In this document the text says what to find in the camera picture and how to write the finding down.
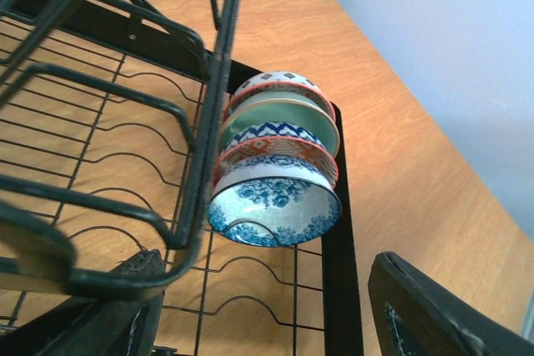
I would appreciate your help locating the blue floral bowl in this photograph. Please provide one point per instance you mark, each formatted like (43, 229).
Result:
(273, 200)

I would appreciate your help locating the red patterned white bowl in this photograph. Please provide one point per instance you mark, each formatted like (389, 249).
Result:
(279, 81)

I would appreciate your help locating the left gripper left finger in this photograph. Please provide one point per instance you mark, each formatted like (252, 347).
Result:
(89, 326)

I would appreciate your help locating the black wire dish rack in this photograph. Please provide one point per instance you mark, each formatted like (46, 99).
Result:
(72, 155)

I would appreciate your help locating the celadon green bowl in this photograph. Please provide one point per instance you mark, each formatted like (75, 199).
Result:
(295, 112)

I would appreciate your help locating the red geometric small bowl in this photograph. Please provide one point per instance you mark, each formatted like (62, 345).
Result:
(294, 147)

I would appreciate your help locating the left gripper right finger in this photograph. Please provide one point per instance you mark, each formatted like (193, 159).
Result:
(414, 315)

